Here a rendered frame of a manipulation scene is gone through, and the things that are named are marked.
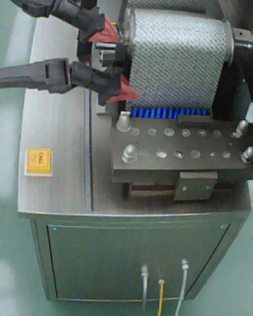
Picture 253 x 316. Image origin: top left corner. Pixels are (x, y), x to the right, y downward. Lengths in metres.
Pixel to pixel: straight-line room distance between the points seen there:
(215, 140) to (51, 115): 0.49
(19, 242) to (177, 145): 1.17
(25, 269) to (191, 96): 1.21
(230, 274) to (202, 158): 1.10
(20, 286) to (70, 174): 0.93
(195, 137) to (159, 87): 0.16
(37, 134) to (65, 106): 0.13
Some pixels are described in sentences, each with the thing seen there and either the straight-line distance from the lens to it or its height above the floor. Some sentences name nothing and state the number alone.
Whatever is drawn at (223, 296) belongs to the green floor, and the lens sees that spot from 2.42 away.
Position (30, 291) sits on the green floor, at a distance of 2.34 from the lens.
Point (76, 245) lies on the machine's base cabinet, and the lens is 1.66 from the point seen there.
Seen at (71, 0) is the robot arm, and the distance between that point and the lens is 1.37.
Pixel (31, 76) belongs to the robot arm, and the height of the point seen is 1.22.
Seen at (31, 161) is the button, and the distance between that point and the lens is 1.54.
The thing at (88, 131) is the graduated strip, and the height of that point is 0.90.
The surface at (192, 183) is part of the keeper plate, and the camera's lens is 1.46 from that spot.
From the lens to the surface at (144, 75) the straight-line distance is 1.44.
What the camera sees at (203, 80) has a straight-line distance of 1.47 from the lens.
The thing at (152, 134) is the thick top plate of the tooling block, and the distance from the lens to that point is 1.48.
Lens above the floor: 2.19
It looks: 54 degrees down
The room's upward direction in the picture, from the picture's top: 9 degrees clockwise
